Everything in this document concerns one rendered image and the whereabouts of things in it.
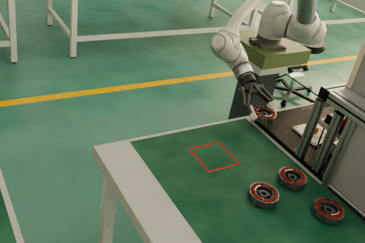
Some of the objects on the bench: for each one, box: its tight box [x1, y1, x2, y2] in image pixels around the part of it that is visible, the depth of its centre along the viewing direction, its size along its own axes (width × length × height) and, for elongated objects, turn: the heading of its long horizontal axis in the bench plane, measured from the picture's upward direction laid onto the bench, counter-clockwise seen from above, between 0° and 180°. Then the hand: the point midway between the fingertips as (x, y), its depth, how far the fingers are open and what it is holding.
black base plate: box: [251, 104, 341, 182], centre depth 205 cm, size 47×64×2 cm
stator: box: [248, 182, 280, 209], centre depth 158 cm, size 11×11×4 cm
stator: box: [277, 167, 307, 191], centre depth 169 cm, size 11×11×4 cm
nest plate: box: [292, 124, 338, 147], centre depth 200 cm, size 15×15×1 cm
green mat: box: [130, 118, 365, 243], centre depth 159 cm, size 94×61×1 cm, turn 16°
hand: (263, 114), depth 198 cm, fingers closed on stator, 11 cm apart
